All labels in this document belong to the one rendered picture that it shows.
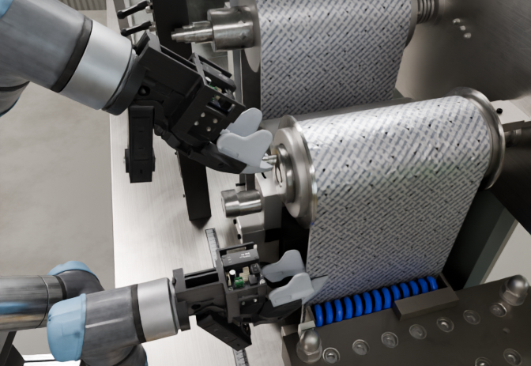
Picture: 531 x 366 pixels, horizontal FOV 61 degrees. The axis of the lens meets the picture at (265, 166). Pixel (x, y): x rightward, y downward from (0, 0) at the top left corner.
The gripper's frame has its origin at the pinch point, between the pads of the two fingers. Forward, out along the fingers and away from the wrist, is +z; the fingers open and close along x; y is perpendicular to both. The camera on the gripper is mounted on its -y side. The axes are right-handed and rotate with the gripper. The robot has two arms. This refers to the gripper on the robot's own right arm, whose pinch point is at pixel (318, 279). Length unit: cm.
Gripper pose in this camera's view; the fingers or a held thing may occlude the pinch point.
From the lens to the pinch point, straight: 67.3
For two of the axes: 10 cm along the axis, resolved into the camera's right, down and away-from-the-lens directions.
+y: 0.0, -7.5, -6.7
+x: -2.7, -6.4, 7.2
